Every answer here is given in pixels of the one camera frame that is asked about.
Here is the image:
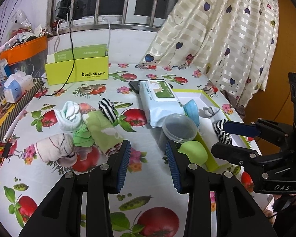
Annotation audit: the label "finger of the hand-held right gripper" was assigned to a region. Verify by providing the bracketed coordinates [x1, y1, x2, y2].
[223, 119, 295, 151]
[211, 142, 284, 178]

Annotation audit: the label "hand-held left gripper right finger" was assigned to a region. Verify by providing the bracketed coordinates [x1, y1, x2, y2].
[165, 140, 278, 237]

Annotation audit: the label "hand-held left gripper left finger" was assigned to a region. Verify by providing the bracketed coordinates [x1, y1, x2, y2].
[18, 139, 132, 237]

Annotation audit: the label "white green box lid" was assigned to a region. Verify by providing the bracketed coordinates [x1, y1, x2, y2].
[173, 89, 258, 172]

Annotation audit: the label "black white striped sock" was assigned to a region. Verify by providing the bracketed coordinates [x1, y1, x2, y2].
[99, 98, 119, 122]
[213, 119, 233, 145]

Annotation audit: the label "grey white sock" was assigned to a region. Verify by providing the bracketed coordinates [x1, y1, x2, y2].
[202, 106, 222, 119]

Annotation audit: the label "green patterned sock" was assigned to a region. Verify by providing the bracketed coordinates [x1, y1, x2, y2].
[85, 110, 125, 156]

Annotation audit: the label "blue face mask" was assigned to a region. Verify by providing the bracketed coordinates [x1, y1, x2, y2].
[184, 99, 200, 126]

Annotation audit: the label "bright green small cloth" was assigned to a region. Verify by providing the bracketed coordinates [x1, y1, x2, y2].
[73, 125, 92, 147]

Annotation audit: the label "white cloth black stitching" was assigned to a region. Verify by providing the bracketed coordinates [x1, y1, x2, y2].
[36, 133, 76, 163]

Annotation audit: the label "white mint socks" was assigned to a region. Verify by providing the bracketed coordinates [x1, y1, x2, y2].
[55, 101, 82, 132]

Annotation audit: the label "person's right hand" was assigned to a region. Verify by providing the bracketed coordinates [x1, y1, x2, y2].
[273, 193, 296, 218]

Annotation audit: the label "dark patterned cloth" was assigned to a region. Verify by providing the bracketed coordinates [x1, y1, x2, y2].
[222, 90, 247, 115]

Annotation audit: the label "fruit print tablecloth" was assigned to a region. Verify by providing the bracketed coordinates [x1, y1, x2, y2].
[0, 63, 274, 237]

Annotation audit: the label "clear plastic jar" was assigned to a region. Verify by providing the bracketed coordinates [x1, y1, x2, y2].
[159, 114, 198, 152]

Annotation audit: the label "wet wipes pack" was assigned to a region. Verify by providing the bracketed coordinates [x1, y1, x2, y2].
[139, 79, 188, 128]

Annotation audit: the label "black smartphone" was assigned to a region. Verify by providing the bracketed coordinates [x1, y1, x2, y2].
[128, 79, 173, 94]

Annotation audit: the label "heart print cream curtain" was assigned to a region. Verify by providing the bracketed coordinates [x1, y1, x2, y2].
[139, 0, 279, 109]

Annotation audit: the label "lime green cardboard box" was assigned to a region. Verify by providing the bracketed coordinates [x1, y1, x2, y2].
[44, 44, 109, 86]

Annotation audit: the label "black binder clip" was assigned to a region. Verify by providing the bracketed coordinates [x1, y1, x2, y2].
[0, 142, 24, 158]

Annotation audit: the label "striped cardboard tray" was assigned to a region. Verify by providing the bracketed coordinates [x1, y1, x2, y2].
[0, 80, 46, 141]

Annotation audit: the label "light green inner box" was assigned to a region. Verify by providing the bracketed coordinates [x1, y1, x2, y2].
[46, 44, 108, 63]

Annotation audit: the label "blue white tissue pack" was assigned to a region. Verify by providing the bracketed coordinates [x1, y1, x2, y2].
[4, 75, 34, 103]

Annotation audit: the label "blue white carton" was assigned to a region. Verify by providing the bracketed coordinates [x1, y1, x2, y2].
[0, 59, 11, 79]

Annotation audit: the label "clear bin with orange lid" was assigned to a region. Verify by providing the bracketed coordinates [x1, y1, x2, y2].
[0, 35, 48, 77]

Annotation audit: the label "pile of assorted packets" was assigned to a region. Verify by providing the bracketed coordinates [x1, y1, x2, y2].
[1, 25, 47, 47]

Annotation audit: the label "black power adapter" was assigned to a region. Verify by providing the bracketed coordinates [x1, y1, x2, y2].
[55, 0, 85, 20]

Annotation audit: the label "clear plastic bottle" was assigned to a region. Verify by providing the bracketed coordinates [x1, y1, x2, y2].
[15, 9, 32, 27]

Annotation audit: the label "purple decorative branches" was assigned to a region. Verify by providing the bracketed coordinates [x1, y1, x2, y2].
[0, 0, 22, 52]

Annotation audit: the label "black cable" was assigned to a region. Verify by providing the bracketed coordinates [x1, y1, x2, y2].
[43, 0, 76, 97]

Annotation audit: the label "white cable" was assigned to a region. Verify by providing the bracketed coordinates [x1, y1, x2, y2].
[55, 17, 69, 55]
[103, 17, 111, 55]

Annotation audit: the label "metal window frame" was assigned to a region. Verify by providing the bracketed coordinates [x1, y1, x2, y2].
[47, 0, 193, 32]

